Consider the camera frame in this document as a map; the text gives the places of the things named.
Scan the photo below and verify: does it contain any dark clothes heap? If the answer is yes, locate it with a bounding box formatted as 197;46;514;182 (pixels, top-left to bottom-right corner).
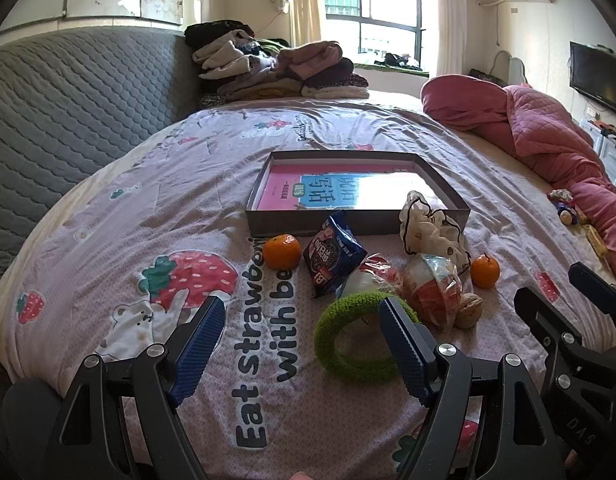
378;52;421;68

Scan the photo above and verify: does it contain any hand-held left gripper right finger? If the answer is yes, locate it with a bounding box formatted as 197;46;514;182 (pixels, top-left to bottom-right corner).
378;296;563;480

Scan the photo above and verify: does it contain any shallow grey cardboard box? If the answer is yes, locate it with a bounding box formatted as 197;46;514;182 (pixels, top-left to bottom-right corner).
245;150;471;237

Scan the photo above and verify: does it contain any pink quilt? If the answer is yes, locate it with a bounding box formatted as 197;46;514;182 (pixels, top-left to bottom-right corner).
420;75;616;286

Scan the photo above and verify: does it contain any orange with stem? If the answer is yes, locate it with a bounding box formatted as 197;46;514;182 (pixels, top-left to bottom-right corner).
470;252;501;289

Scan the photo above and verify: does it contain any orange without stem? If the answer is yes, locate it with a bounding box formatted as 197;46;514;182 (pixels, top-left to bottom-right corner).
262;234;302;270

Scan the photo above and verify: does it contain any dark patterned bag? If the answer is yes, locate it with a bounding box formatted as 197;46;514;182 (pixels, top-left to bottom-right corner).
470;67;508;86

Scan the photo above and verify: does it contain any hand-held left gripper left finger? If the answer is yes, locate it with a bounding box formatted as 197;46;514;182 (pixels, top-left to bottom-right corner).
43;295;227;480

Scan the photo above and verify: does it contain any white framed mirror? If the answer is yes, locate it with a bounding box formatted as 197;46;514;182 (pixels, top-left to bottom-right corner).
490;50;526;86

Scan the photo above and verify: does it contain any blue cookie packet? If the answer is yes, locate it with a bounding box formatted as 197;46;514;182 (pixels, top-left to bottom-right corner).
304;210;369;300

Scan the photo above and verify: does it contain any window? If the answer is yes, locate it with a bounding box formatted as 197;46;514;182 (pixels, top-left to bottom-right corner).
320;0;429;68

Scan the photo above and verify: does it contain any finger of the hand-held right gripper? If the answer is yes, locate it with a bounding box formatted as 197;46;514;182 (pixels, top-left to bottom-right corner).
514;287;588;376
568;261;616;326

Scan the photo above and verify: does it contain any green knitted ring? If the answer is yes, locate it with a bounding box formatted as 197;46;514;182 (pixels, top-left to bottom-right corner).
314;291;419;382

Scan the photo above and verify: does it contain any cream cloth with black trim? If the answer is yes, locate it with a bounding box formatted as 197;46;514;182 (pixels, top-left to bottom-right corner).
399;190;483;331

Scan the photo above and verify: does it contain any pink topped clothes pile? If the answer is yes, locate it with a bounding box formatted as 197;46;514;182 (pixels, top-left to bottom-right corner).
278;42;369;100

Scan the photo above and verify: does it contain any white drawer unit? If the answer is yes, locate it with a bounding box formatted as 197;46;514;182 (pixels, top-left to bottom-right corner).
582;120;616;186

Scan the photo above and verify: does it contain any black television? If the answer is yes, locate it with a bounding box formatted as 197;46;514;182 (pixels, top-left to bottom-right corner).
569;41;616;118

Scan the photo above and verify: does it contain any pink and blue book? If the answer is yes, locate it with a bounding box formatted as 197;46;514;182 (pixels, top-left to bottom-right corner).
258;162;453;211

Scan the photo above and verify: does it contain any strawberry printed bedsheet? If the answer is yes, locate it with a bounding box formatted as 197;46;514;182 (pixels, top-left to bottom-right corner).
0;90;616;480

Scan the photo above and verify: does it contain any white and red snack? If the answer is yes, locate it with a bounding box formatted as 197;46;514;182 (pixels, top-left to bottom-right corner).
335;253;406;311

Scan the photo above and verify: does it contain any green window seat mat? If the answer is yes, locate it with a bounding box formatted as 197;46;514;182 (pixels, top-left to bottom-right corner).
353;62;429;78

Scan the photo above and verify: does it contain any tall pile of folded clothes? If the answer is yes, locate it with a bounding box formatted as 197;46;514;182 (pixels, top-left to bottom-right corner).
184;20;301;101

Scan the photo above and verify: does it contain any small colourful toy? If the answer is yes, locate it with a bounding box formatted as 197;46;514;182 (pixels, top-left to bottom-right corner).
548;189;588;226

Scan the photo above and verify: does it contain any straight cream curtain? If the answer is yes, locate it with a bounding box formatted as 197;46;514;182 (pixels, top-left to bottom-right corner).
433;0;468;78

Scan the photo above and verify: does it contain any grey quilted headboard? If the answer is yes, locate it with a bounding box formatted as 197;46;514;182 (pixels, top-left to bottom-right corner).
0;25;203;291

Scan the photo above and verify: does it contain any red orange snack pack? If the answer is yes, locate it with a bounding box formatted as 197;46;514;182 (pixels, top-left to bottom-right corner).
404;253;466;331

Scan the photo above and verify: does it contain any yellow packet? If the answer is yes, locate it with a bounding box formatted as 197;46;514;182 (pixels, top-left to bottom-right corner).
582;224;613;261

